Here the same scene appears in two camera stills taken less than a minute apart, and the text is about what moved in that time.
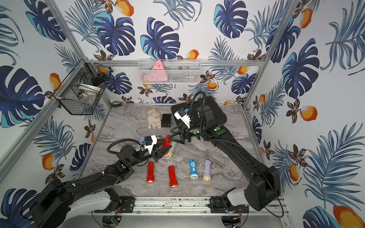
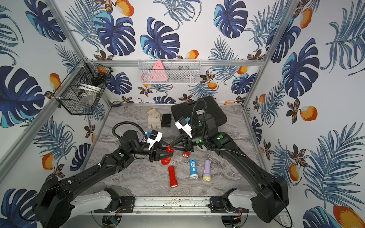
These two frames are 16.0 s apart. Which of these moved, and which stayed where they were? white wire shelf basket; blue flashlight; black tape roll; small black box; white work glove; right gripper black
Moved: right gripper black
Stayed: blue flashlight; white wire shelf basket; white work glove; small black box; black tape roll
